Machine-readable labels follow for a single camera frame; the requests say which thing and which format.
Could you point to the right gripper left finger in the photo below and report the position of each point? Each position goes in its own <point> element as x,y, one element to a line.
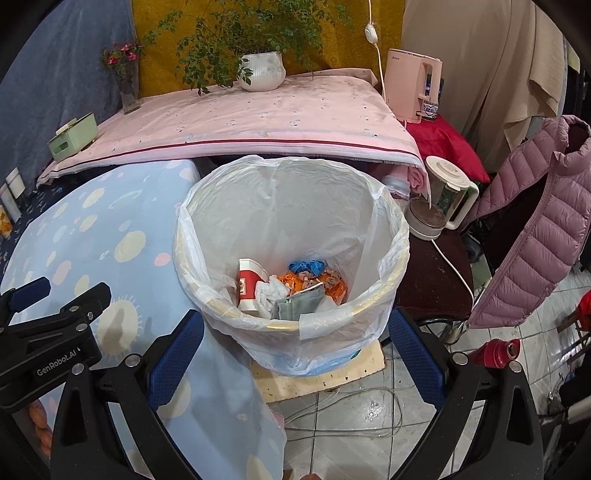
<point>86,443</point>

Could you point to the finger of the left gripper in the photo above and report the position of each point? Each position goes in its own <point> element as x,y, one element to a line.
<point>79,313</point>
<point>16,300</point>

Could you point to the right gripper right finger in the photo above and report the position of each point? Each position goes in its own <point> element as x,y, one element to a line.
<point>507,443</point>

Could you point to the white tissue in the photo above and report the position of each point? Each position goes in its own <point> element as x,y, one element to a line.
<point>268,294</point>

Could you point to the red and white paper cup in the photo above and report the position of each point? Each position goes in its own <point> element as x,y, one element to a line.
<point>250,273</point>

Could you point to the blue wrapper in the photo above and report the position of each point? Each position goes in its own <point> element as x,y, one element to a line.
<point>315,267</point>

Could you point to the trash bin with white bag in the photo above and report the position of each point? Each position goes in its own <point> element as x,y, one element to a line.
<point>277,211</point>

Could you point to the person's left hand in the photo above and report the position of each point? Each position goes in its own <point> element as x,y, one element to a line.
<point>42,429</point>

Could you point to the light blue dotted tablecloth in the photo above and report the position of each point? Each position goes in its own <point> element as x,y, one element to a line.
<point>118,229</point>

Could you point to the red thermos flask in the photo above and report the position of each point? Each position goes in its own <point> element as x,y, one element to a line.
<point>496,353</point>

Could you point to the white cosmetic tube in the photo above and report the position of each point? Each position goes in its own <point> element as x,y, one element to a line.
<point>9,203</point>

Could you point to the beige foam floor mat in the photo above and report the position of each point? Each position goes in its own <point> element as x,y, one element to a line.
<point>275,387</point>

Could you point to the green tissue box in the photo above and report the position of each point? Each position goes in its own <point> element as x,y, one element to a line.
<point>73,137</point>

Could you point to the pink puffer jacket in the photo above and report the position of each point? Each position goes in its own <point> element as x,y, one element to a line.
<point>535,220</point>

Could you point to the orange snack wrapper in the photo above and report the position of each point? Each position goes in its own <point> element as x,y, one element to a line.
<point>335,285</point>

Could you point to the glass vase with flowers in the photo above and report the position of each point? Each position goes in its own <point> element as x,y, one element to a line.
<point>123,61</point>

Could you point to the white electric kettle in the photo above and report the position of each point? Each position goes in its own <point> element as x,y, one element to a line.
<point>452,196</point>

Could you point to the potted green plant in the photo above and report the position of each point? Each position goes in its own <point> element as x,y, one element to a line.
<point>198,44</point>

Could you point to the red cushion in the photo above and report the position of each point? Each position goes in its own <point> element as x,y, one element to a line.
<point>439,138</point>

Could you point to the pink table cover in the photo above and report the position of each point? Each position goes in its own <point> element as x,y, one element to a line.
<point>329,114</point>

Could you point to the pink water dispenser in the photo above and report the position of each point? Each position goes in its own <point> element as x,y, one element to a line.
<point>412,85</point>

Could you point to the beige curtain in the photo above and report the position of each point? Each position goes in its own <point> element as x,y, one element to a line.
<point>504,67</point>

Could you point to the white power cord switch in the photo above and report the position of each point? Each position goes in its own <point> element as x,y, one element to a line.
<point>373,38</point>

